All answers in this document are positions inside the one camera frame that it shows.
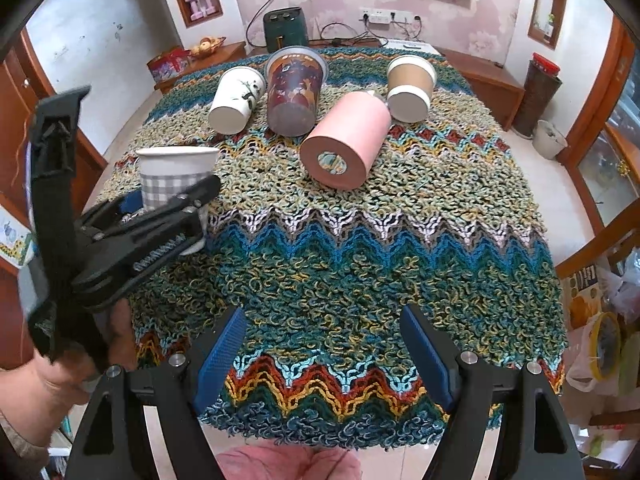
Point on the wooden television cabinet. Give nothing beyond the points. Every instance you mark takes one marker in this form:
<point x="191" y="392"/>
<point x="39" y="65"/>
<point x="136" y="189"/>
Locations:
<point x="492" y="80"/>

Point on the colourful knitted tablecloth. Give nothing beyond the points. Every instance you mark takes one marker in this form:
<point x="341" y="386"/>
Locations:
<point x="350" y="270"/>

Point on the grey checkered paper cup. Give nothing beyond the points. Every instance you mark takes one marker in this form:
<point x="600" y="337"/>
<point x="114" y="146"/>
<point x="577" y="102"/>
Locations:
<point x="165" y="180"/>

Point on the glass door cabinet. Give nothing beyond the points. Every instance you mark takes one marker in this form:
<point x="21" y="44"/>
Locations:
<point x="607" y="160"/>

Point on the red printed box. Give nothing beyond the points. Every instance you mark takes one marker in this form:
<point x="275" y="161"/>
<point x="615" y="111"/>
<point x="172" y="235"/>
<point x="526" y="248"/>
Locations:
<point x="167" y="66"/>

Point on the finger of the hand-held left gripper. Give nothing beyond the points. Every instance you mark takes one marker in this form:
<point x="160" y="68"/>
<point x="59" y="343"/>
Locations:
<point x="150" y="245"/>
<point x="131" y="202"/>

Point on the white flat box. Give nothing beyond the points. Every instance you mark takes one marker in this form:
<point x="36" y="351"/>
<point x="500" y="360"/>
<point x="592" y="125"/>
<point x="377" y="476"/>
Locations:
<point x="412" y="45"/>

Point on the fruit basket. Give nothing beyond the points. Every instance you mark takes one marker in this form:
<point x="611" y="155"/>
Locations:
<point x="206" y="47"/>

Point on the person's left forearm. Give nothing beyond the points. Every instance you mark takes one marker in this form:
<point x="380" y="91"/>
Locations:
<point x="17" y="442"/>

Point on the pink dumbbell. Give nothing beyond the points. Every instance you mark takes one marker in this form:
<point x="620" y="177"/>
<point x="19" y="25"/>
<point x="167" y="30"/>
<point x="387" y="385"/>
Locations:
<point x="192" y="6"/>
<point x="207" y="4"/>

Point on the red lidded tin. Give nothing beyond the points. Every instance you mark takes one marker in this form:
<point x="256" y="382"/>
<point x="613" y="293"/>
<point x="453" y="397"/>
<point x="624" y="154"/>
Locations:
<point x="546" y="65"/>

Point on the wooden door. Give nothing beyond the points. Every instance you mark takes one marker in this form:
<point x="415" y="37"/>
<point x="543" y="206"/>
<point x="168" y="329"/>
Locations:
<point x="20" y="110"/>

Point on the brown sleeved paper cup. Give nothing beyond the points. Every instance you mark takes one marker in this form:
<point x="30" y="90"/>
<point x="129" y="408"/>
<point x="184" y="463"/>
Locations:
<point x="410" y="80"/>

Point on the white power strip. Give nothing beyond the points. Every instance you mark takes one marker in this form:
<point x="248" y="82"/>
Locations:
<point x="382" y="16"/>

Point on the dark bin with red lid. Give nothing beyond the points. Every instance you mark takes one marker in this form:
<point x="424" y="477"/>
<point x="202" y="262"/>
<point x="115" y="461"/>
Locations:
<point x="537" y="105"/>

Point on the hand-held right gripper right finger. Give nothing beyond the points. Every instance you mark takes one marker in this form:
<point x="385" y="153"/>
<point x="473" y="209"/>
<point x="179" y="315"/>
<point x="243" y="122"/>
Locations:
<point x="430" y="355"/>

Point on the dark printed plastic cup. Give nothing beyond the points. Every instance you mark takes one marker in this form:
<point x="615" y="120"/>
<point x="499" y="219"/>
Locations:
<point x="292" y="95"/>

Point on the white plastic bag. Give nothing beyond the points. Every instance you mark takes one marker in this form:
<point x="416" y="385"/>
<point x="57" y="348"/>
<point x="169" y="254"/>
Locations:
<point x="582" y="372"/>

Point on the white bucket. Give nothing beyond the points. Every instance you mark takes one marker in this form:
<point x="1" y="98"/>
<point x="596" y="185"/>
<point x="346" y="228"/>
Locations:
<point x="549" y="140"/>

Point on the white printed paper cup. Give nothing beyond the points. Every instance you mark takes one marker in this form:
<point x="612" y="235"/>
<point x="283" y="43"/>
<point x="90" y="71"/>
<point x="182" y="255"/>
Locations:
<point x="232" y="102"/>

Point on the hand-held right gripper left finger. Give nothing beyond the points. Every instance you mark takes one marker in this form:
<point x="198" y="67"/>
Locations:
<point x="220" y="355"/>

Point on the wooden chair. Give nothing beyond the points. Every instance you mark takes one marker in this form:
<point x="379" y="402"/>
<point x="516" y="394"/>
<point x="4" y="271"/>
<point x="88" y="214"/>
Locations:
<point x="617" y="245"/>

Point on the pink cup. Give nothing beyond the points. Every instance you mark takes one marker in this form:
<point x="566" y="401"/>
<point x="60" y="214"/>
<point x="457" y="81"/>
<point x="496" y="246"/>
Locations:
<point x="350" y="130"/>

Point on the person's pink clothing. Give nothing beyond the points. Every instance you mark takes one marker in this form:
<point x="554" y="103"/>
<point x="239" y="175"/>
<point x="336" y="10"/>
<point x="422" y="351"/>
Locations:
<point x="290" y="462"/>

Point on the dark green air fryer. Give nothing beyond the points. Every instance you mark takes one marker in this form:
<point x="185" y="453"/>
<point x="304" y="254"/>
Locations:
<point x="282" y="30"/>

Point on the person's left hand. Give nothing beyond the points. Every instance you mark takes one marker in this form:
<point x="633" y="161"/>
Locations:
<point x="45" y="385"/>

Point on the clear plastic bag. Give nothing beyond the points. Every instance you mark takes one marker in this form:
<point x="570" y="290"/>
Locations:
<point x="622" y="290"/>

